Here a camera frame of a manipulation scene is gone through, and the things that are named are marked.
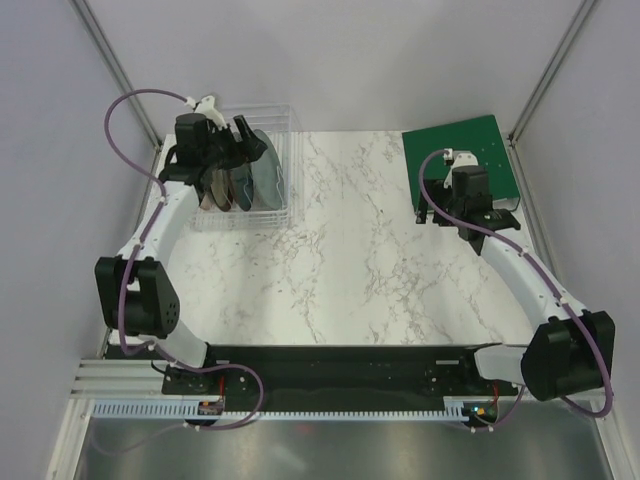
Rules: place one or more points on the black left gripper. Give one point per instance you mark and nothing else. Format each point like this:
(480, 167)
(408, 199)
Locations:
(243, 152)

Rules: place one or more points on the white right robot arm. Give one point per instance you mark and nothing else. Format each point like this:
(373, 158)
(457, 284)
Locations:
(571, 349)

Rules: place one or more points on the right aluminium frame post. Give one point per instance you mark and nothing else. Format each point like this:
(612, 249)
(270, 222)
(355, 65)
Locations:
(559, 56)

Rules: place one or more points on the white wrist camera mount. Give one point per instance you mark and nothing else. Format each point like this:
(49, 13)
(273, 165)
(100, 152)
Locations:
(207, 107)
(454, 159)

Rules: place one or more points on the dark teal patterned plate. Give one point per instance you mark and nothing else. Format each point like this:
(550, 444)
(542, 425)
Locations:
(243, 186)

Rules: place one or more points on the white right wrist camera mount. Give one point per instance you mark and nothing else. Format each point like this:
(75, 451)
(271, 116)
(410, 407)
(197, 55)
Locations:
(454, 159)

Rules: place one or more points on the left aluminium frame post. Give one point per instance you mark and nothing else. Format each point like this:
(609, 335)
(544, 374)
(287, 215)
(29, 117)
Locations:
(107, 53)

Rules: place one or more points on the grey-blue ceramic plate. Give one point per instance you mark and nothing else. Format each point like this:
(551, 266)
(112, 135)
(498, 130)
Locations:
(267, 175)

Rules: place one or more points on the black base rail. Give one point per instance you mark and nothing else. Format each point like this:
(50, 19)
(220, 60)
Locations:
(341, 379)

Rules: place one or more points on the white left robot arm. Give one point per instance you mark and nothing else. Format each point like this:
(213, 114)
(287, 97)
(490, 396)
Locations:
(136, 294)

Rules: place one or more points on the red rimmed beige plate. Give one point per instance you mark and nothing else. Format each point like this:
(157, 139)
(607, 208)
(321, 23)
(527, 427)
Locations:
(221, 190)

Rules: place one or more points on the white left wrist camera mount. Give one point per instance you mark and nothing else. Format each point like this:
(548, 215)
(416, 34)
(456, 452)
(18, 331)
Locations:
(207, 107)

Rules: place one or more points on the aluminium frame post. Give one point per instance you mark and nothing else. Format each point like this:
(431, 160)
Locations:
(559, 56)
(107, 53)

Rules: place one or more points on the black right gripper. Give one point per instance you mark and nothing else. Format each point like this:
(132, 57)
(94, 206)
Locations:
(437, 191)

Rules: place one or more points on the white slotted cable duct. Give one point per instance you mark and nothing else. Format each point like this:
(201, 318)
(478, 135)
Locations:
(157, 409)

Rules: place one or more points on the brown rimmed pink plate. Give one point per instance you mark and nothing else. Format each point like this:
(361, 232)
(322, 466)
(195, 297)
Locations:
(208, 201)

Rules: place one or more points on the green binder board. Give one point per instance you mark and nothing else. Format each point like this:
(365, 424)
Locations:
(477, 139)

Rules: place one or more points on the clear wire dish rack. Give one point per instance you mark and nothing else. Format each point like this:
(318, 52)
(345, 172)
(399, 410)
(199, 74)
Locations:
(280, 123)

